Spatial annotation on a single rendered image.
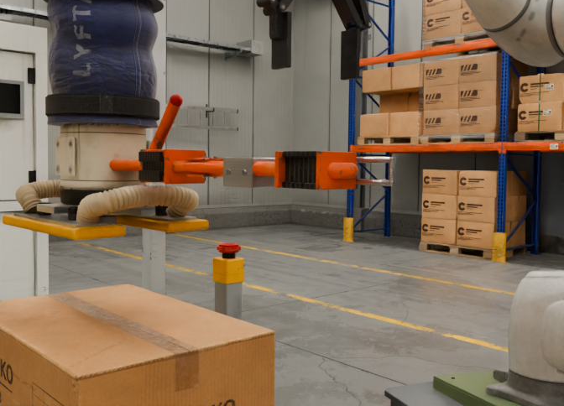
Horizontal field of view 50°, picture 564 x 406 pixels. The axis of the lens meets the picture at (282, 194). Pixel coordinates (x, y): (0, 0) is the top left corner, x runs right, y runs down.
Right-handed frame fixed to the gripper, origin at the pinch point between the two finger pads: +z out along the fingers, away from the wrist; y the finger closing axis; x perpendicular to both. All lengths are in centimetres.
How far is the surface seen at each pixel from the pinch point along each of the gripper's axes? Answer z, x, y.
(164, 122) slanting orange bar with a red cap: 6.5, -35.2, 2.0
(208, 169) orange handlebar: 14.5, -19.7, 3.9
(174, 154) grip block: 12.1, -29.8, 3.6
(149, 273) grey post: 91, -305, -156
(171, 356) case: 46, -28, 5
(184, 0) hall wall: -284, -895, -581
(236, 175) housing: 15.3, -12.7, 3.9
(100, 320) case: 46, -57, 3
